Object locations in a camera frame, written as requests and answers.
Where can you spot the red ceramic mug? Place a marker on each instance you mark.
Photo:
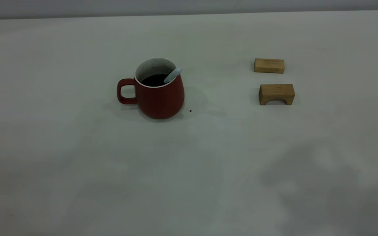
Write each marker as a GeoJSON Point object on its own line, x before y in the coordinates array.
{"type": "Point", "coordinates": [162, 101]}

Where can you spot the dark coffee liquid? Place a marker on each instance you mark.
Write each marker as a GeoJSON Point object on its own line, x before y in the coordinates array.
{"type": "Point", "coordinates": [153, 80]}

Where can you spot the arched wooden block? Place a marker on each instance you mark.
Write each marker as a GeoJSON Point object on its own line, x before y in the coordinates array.
{"type": "Point", "coordinates": [276, 90]}

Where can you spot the flat rectangular wooden block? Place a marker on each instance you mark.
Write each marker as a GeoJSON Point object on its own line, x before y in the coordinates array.
{"type": "Point", "coordinates": [269, 65]}

